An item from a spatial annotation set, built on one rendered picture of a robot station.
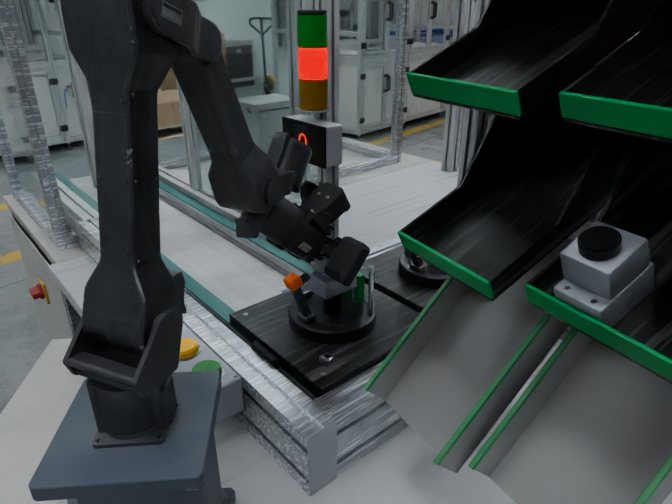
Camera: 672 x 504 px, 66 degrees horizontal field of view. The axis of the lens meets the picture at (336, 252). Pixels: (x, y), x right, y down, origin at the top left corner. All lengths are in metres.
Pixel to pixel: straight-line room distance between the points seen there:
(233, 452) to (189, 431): 0.26
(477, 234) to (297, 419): 0.32
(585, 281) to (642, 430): 0.17
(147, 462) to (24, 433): 0.42
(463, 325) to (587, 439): 0.18
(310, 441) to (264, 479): 0.12
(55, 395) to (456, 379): 0.64
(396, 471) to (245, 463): 0.21
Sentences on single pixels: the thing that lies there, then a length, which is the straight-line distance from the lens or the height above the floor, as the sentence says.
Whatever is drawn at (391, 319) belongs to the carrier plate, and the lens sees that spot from 0.85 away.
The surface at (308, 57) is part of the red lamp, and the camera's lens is 0.91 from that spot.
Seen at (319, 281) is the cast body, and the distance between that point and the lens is 0.78.
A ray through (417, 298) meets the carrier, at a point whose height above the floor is 0.97.
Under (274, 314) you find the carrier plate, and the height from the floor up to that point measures 0.97.
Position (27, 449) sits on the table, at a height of 0.86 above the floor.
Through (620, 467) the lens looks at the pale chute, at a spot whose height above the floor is 1.05.
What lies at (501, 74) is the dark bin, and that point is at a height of 1.37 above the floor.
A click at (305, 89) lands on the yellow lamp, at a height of 1.30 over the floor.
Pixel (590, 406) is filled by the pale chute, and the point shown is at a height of 1.07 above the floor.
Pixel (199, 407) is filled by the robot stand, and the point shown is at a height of 1.06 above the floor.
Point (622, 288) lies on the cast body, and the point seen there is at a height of 1.23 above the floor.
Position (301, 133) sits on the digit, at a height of 1.22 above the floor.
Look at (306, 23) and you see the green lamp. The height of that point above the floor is 1.40.
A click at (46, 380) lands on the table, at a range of 1.02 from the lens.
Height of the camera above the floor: 1.43
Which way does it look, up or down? 26 degrees down
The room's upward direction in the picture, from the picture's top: straight up
